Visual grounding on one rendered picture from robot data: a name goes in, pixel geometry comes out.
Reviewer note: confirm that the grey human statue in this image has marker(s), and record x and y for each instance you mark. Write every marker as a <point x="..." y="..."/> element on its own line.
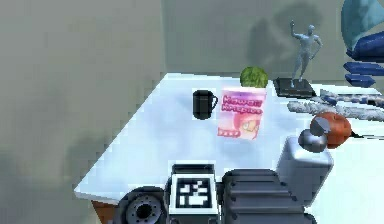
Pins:
<point x="301" y="66"/>

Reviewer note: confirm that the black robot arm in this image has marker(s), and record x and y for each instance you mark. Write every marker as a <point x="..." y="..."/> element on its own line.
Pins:
<point x="240" y="196"/>

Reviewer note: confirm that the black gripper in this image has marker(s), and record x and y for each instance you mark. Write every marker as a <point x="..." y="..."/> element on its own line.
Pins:
<point x="143" y="208"/>

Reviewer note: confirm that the green lettuce head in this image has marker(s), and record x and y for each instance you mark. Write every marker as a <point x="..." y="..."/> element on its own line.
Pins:
<point x="254" y="76"/>

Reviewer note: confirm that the white table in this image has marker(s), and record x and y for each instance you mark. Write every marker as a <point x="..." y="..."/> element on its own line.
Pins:
<point x="156" y="146"/>

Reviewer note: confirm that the red apple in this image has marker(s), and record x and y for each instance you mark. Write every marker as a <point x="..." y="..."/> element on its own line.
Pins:
<point x="336" y="130"/>

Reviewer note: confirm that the black mug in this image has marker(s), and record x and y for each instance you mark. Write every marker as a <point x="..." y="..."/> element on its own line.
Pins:
<point x="202" y="104"/>

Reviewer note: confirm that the pink book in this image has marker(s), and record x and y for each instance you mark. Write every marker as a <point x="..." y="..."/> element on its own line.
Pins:
<point x="241" y="113"/>

